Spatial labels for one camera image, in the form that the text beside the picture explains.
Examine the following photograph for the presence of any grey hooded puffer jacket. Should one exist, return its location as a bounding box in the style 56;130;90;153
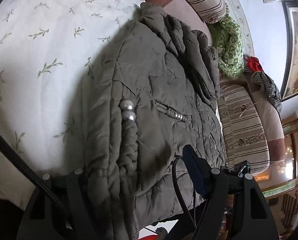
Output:
85;3;227;239

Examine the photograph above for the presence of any wooden cabinet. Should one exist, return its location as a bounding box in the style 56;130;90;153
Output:
255;116;298;239

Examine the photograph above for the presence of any striped floral cushion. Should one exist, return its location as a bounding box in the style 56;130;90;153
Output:
218;83;270;175

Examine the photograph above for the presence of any checkered dark cloth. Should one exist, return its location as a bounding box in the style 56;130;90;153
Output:
251;71;282;117

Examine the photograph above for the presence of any framed picture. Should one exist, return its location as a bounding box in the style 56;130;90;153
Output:
281;1;298;101

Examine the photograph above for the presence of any red cloth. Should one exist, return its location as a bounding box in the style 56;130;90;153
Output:
246;56;263;73

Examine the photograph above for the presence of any green white floral cloth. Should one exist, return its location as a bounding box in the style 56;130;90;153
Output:
208;4;244;80

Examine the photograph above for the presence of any white leaf-print bed sheet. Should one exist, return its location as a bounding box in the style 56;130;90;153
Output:
0;0;146;208

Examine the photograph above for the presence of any pink and red blanket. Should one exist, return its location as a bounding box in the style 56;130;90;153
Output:
145;0;212;46

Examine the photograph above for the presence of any black cable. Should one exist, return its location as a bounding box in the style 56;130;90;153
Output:
0;122;72;230

